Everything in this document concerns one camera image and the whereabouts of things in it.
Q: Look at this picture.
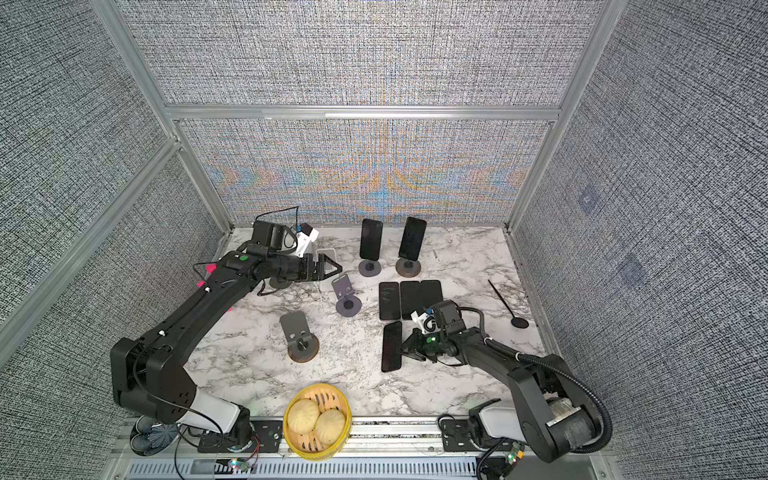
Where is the black corrugated cable conduit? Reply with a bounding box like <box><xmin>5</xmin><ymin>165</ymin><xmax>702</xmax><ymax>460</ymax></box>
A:
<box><xmin>458</xmin><ymin>305</ymin><xmax>614</xmax><ymax>454</ymax></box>

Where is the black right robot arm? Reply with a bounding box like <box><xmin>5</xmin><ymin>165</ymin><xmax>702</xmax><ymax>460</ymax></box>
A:
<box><xmin>399</xmin><ymin>327</ymin><xmax>613</xmax><ymax>463</ymax></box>

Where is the aluminium front rail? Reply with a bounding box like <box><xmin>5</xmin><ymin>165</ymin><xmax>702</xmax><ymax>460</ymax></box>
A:
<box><xmin>100</xmin><ymin>416</ymin><xmax>620</xmax><ymax>479</ymax></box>

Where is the black stylus on table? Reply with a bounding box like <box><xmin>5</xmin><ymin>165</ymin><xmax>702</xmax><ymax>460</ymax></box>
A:
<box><xmin>488</xmin><ymin>280</ymin><xmax>530</xmax><ymax>329</ymax></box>

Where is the left steamed bun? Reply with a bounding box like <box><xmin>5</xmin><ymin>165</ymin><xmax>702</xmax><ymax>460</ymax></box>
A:
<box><xmin>287</xmin><ymin>398</ymin><xmax>320</xmax><ymax>435</ymax></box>

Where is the black phone front wooden stand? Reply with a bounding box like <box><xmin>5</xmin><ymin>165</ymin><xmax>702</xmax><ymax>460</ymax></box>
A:
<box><xmin>421</xmin><ymin>280</ymin><xmax>444</xmax><ymax>311</ymax></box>

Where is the grey round phone stand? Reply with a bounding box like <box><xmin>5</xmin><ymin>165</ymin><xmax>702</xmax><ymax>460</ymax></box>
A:
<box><xmin>358</xmin><ymin>259</ymin><xmax>382</xmax><ymax>278</ymax></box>

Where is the black phone purple stand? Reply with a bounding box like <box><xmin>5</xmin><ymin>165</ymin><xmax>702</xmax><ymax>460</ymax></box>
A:
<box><xmin>400</xmin><ymin>281</ymin><xmax>425</xmax><ymax>320</ymax></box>

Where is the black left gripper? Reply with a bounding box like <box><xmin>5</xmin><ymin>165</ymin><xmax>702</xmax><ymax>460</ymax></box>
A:
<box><xmin>269</xmin><ymin>253</ymin><xmax>343</xmax><ymax>282</ymax></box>

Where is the yellow bamboo steamer basket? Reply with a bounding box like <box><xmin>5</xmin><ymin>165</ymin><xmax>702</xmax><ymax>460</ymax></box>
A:
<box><xmin>283</xmin><ymin>383</ymin><xmax>352</xmax><ymax>461</ymax></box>

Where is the wooden base phone stand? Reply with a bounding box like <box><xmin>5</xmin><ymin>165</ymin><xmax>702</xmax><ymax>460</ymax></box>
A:
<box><xmin>280</xmin><ymin>311</ymin><xmax>319</xmax><ymax>363</ymax></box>
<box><xmin>395</xmin><ymin>258</ymin><xmax>421</xmax><ymax>278</ymax></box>

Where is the purple round phone stand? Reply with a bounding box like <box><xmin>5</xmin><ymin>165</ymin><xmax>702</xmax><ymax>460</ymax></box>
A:
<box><xmin>331</xmin><ymin>274</ymin><xmax>362</xmax><ymax>318</ymax></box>

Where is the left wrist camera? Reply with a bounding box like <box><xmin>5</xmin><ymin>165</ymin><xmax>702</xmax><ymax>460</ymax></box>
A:
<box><xmin>250</xmin><ymin>220</ymin><xmax>319</xmax><ymax>257</ymax></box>

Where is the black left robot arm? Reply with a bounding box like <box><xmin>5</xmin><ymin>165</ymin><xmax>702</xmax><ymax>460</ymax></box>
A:
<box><xmin>110</xmin><ymin>249</ymin><xmax>343</xmax><ymax>449</ymax></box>

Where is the back wooden base phone stand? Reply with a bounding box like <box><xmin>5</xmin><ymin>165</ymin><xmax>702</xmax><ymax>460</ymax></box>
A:
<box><xmin>395</xmin><ymin>258</ymin><xmax>421</xmax><ymax>278</ymax></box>

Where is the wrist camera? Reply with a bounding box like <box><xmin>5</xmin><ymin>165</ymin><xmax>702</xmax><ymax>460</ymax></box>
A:
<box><xmin>410</xmin><ymin>301</ymin><xmax>466</xmax><ymax>335</ymax></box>
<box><xmin>250</xmin><ymin>220</ymin><xmax>319</xmax><ymax>257</ymax></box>

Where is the steamed bun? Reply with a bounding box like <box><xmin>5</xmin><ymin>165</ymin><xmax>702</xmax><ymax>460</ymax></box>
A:
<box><xmin>287</xmin><ymin>398</ymin><xmax>320</xmax><ymax>435</ymax></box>
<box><xmin>314</xmin><ymin>409</ymin><xmax>346</xmax><ymax>447</ymax></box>

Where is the right steamed bun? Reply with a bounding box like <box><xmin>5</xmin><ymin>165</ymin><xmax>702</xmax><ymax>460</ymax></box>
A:
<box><xmin>314</xmin><ymin>409</ymin><xmax>346</xmax><ymax>447</ymax></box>

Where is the pink white plush toy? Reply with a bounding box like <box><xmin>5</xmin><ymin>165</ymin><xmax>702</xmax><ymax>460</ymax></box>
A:
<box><xmin>192</xmin><ymin>262</ymin><xmax>217</xmax><ymax>287</ymax></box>

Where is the front wooden base phone stand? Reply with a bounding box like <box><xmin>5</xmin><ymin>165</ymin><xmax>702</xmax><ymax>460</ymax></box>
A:
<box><xmin>280</xmin><ymin>311</ymin><xmax>319</xmax><ymax>363</ymax></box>

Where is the white phone stand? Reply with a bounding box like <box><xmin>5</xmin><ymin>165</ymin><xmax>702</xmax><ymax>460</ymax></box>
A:
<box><xmin>316</xmin><ymin>248</ymin><xmax>337</xmax><ymax>268</ymax></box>

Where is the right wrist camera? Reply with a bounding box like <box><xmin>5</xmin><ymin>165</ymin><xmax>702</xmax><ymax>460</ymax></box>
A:
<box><xmin>410</xmin><ymin>301</ymin><xmax>466</xmax><ymax>335</ymax></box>

